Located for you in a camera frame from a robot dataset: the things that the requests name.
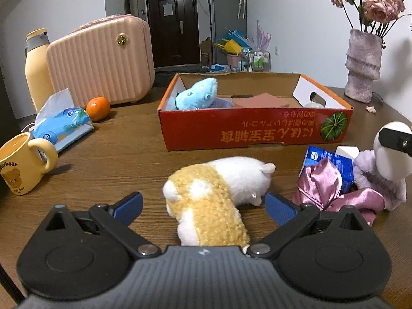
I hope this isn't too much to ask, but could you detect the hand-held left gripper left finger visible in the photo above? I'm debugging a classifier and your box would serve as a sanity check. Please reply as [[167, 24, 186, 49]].
[[41, 192, 162, 259]]

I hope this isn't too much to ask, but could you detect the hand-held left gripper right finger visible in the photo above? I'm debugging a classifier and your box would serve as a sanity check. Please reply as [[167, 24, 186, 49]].
[[246, 192, 375, 260]]

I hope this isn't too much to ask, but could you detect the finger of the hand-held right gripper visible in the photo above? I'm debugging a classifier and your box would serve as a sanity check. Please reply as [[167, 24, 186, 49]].
[[377, 126, 412, 158]]

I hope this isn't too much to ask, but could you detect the white squishy ball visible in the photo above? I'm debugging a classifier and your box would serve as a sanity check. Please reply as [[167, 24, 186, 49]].
[[373, 121, 412, 181]]

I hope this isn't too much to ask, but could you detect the lilac fluffy scrunchie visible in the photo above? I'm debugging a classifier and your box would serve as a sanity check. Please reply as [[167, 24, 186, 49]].
[[353, 150, 407, 211]]

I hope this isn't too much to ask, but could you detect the pink satin scrunchie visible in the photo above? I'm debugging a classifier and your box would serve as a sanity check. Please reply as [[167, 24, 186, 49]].
[[292, 158, 386, 226]]

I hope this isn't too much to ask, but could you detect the blue small carton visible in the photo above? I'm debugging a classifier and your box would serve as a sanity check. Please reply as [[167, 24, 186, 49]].
[[299, 145, 355, 194]]

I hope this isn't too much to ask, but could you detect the yellow and white plush toy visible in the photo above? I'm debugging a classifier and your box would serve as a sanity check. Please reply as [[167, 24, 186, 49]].
[[162, 156, 277, 254]]

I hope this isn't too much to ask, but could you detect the red cardboard box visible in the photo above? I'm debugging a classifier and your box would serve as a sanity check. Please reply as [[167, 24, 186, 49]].
[[157, 72, 354, 151]]

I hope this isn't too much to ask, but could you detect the pink sponge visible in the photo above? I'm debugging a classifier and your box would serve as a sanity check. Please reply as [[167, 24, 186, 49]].
[[232, 93, 303, 108]]

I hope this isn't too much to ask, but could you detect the purple drawstring pouch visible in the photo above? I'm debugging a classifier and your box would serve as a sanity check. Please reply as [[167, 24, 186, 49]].
[[206, 97, 234, 108]]

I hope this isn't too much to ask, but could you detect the light blue plush toy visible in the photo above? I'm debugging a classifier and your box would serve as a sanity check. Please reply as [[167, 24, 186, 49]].
[[175, 77, 219, 110]]

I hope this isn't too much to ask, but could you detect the light blue soft tissue pack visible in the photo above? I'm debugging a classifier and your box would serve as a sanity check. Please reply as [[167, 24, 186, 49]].
[[29, 88, 95, 152]]

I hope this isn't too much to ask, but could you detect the mauve textured vase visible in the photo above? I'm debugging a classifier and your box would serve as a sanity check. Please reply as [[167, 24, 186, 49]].
[[344, 29, 383, 104]]

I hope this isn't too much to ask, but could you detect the orange tangerine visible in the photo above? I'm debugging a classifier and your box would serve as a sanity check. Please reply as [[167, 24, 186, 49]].
[[86, 97, 111, 122]]

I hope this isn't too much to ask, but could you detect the yellow bear mug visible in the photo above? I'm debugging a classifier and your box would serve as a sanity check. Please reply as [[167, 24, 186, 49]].
[[0, 132, 59, 197]]

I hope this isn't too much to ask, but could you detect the dried pink roses bouquet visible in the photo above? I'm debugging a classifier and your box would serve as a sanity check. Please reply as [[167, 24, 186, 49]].
[[329, 0, 412, 37]]

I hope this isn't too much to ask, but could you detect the pink ribbed suitcase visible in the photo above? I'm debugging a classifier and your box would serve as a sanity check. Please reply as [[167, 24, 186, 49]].
[[46, 14, 156, 109]]

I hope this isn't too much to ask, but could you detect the metal trolley with bottles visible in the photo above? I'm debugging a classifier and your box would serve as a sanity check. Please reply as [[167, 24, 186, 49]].
[[240, 48, 271, 72]]

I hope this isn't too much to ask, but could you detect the yellow thermos bottle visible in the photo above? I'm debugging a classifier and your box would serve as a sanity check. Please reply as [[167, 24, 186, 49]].
[[25, 28, 55, 111]]

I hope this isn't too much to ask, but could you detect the blue and yellow bags pile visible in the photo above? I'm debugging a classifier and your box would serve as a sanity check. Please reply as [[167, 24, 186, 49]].
[[214, 30, 258, 55]]

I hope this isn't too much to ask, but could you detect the brown cardboard carton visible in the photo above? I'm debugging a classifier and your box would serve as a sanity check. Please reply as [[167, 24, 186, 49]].
[[200, 37, 214, 66]]

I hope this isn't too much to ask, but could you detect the dark brown entrance door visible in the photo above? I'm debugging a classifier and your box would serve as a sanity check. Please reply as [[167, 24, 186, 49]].
[[145, 0, 201, 69]]

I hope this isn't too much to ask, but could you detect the grey refrigerator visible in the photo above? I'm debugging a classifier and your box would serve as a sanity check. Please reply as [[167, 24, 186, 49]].
[[209, 0, 248, 66]]

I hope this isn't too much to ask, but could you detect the purple feather wall decoration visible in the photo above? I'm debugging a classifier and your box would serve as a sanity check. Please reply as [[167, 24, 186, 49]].
[[256, 20, 272, 50]]

